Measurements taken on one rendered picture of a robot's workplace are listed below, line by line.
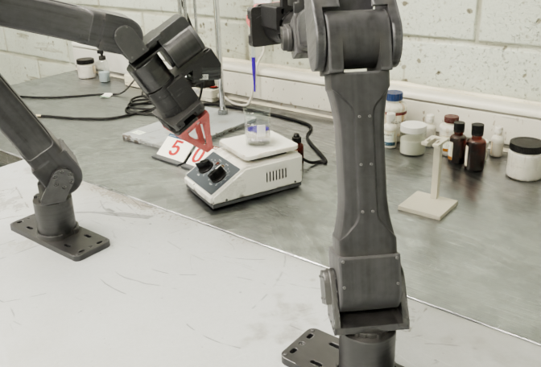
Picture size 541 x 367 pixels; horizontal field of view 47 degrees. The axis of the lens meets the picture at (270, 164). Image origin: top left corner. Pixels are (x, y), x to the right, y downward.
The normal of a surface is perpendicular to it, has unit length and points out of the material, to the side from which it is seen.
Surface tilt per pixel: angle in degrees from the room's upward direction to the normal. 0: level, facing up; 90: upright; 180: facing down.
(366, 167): 73
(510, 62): 90
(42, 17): 87
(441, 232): 0
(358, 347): 90
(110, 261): 0
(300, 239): 0
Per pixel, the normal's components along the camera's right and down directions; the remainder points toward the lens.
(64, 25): 0.31, 0.37
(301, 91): -0.62, 0.30
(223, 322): -0.03, -0.93
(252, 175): 0.51, 0.30
